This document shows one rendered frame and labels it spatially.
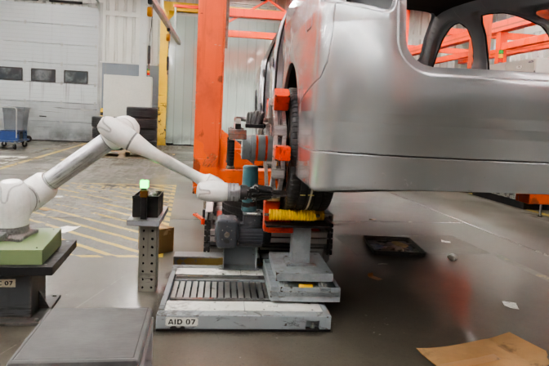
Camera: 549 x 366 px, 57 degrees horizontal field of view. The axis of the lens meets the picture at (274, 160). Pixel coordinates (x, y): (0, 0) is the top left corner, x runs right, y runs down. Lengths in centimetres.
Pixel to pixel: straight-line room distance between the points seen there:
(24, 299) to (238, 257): 123
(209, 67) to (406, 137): 168
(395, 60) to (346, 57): 17
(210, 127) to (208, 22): 64
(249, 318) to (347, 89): 124
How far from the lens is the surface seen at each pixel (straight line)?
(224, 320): 251
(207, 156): 316
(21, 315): 278
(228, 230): 301
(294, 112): 248
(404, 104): 175
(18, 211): 270
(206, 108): 315
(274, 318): 252
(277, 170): 247
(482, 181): 192
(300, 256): 280
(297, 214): 265
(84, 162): 276
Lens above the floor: 102
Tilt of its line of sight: 5 degrees down
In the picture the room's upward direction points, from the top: 3 degrees clockwise
